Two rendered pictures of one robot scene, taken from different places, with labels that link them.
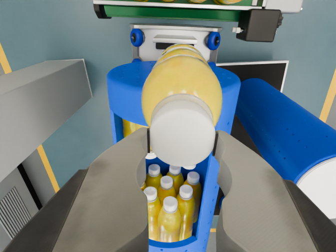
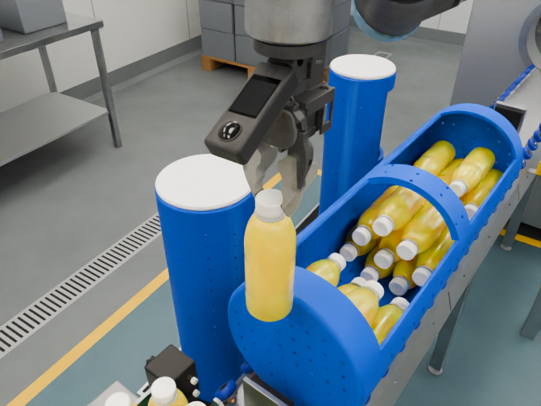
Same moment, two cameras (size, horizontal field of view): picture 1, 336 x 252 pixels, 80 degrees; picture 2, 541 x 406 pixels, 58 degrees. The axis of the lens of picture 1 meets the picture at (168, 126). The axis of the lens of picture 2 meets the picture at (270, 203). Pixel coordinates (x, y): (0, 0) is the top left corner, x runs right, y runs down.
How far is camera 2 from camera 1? 0.51 m
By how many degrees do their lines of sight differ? 36
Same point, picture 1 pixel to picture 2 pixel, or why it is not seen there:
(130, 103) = (339, 315)
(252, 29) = (181, 366)
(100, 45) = not seen: outside the picture
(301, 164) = (222, 217)
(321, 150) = (195, 223)
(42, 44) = not seen: outside the picture
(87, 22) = not seen: outside the picture
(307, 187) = (231, 192)
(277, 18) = (152, 362)
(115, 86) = (348, 345)
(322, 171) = (208, 200)
